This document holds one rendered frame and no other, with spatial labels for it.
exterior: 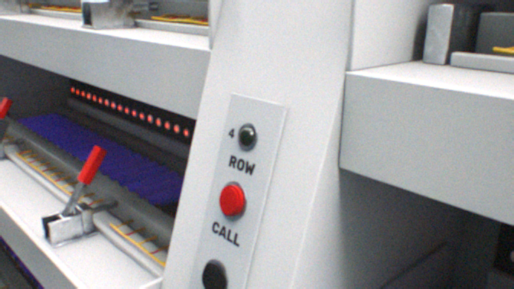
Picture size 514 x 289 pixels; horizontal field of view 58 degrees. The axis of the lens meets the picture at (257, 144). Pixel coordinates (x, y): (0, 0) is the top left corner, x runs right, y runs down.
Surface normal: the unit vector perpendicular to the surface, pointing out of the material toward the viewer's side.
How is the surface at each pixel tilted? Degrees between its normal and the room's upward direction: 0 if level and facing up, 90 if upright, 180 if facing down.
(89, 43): 107
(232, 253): 90
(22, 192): 17
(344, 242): 90
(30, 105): 90
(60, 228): 90
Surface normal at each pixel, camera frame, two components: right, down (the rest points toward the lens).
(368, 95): -0.73, 0.20
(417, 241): 0.69, 0.24
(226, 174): -0.69, -0.08
